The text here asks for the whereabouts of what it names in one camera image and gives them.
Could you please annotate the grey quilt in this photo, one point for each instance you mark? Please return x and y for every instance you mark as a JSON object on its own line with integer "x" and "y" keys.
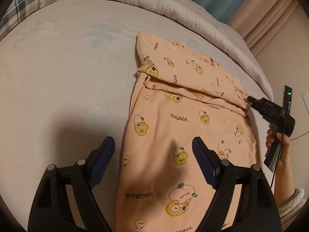
{"x": 193, "y": 21}

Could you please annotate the white wall socket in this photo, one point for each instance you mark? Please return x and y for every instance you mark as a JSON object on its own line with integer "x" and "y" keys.
{"x": 306, "y": 100}

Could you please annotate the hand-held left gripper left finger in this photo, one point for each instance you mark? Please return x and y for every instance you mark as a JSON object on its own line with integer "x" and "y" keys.
{"x": 103, "y": 159}

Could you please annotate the person's right hand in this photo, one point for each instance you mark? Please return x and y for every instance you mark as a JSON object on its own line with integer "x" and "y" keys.
{"x": 283, "y": 152}

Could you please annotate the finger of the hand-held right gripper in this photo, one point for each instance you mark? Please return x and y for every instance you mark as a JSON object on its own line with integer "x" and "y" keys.
{"x": 256, "y": 103}

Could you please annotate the peach cartoon print garment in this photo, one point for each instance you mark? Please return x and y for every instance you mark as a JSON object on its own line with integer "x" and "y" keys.
{"x": 169, "y": 125}

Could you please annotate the pink curtain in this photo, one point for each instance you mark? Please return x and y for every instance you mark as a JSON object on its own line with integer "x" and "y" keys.
{"x": 270, "y": 26}

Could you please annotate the plaid pillow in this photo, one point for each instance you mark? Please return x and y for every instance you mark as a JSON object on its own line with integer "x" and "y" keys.
{"x": 31, "y": 2}

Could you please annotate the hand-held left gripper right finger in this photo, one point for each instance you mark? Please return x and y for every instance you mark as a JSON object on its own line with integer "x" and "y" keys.
{"x": 204, "y": 162}

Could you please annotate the person's right forearm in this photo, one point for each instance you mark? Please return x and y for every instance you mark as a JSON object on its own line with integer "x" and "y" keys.
{"x": 289, "y": 198}

